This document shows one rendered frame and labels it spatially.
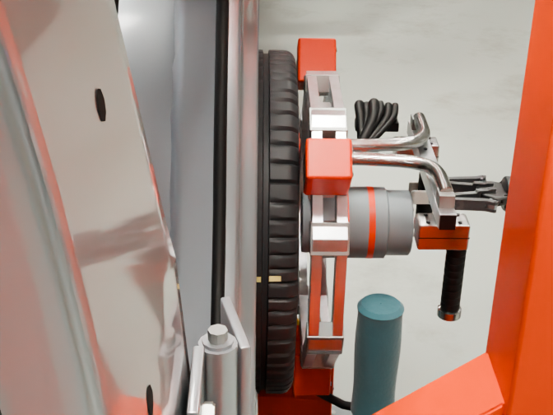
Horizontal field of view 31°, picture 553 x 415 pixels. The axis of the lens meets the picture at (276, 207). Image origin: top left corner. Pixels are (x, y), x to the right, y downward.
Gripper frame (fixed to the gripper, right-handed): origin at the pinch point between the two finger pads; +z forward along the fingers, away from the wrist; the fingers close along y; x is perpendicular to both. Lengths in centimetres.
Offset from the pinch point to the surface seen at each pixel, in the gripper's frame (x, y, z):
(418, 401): -4, -65, 10
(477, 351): -83, 59, -32
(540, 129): 45, -71, 0
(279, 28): -83, 377, 23
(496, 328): 10, -65, 0
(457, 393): 0, -67, 5
